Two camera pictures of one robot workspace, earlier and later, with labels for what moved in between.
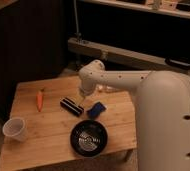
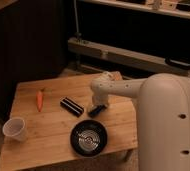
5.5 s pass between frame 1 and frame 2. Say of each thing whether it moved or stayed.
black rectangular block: stayed
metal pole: stayed
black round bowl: stayed
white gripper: moved
